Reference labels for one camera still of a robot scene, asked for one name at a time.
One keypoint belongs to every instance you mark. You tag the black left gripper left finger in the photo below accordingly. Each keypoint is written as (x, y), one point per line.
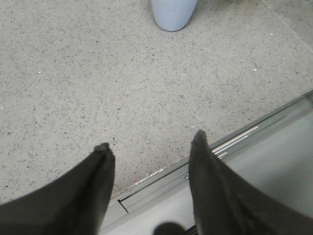
(74, 204)

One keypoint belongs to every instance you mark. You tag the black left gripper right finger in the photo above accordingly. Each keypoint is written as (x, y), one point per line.
(226, 204)

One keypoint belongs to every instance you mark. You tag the blue plastic cup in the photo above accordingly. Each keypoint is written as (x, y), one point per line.
(173, 15)

